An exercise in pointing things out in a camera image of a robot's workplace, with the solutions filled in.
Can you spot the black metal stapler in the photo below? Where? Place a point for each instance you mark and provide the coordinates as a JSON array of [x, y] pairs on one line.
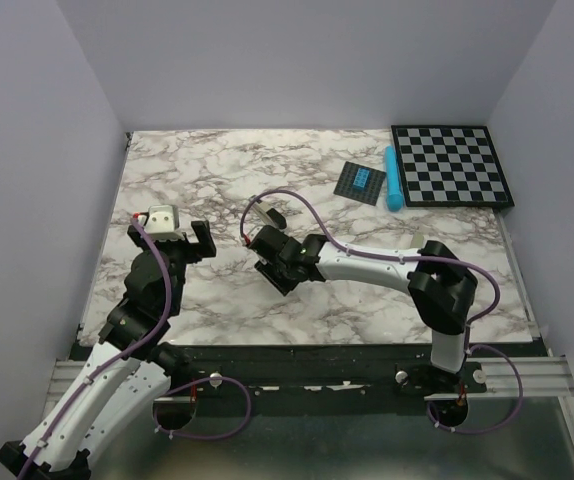
[[269, 214]]

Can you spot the blue lego brick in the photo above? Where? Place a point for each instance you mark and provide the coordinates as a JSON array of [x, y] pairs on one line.
[[361, 179]]

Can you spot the dark grey lego baseplate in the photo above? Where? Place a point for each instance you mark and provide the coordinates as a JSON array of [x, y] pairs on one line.
[[370, 195]]

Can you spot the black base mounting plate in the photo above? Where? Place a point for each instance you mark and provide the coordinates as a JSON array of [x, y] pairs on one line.
[[297, 380]]

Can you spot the black white chessboard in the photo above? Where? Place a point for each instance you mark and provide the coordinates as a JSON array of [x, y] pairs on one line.
[[449, 166]]

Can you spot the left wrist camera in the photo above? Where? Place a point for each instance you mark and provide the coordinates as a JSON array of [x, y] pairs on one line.
[[162, 223]]

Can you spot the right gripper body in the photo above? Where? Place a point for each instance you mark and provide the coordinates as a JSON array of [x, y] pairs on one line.
[[276, 275]]

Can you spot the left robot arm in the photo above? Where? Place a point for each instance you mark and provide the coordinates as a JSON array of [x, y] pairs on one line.
[[128, 367]]

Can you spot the aluminium rail frame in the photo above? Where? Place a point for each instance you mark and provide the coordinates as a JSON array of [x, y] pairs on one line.
[[513, 376]]

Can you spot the blue toy microphone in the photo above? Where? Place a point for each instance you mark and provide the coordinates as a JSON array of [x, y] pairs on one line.
[[394, 196]]

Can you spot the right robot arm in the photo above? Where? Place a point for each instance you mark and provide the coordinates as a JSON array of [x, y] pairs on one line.
[[441, 288]]

